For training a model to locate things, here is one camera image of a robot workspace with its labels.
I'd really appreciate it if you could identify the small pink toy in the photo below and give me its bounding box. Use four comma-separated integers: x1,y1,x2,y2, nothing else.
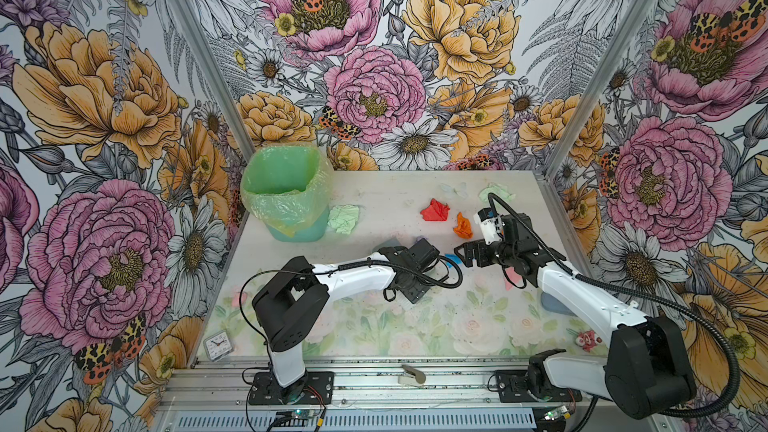
575,330,602,352

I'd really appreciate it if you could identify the beige clip on rail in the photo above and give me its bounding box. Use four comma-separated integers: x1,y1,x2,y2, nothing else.
398,364,426,387

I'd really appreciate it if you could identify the light green paper scrap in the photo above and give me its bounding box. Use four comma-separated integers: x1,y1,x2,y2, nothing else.
328,205,360,235
478,183,516,205

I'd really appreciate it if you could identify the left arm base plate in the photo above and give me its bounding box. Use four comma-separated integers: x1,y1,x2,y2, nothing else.
247,371,335,406

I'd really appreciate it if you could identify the aluminium rail frame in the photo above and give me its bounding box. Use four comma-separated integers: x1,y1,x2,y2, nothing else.
150,357,679,431

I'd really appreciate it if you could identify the green bin with bag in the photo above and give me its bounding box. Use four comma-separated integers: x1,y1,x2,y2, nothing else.
240,145,334,242

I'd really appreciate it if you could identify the red paper scrap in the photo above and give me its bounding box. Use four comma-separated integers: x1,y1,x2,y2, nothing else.
420,198,450,222

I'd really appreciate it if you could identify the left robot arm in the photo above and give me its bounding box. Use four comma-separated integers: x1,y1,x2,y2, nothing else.
251,239,447,391

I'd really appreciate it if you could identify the blue-grey oval case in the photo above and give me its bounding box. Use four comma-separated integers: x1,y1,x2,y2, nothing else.
540,292,576,317

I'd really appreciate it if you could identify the light green paper scrap left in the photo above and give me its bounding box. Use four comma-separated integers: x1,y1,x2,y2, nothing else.
328,205,360,235

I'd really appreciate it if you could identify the pink paper scrap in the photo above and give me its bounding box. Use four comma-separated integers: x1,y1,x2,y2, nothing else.
504,268,522,290

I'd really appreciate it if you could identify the blue paper scrap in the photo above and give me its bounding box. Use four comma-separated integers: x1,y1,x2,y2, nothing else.
445,254,463,266

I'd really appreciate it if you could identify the grey-blue dustpan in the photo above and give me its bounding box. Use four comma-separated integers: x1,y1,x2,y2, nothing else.
373,237,402,252

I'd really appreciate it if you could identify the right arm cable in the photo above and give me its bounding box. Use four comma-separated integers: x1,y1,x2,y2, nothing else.
487,193,742,419

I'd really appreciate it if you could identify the light green paper scrap right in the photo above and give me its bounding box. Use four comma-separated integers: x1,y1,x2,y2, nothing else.
478,183,516,205

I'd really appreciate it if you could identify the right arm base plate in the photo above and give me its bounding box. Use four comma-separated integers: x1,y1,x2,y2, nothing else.
487,369,582,403

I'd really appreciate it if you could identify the orange paper scrap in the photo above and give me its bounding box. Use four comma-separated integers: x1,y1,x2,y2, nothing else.
453,212,474,241

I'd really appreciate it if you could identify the small clock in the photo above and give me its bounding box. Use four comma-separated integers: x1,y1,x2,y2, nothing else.
203,330,234,361

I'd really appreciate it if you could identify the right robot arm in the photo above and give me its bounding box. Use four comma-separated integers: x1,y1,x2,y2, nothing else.
454,208,696,419

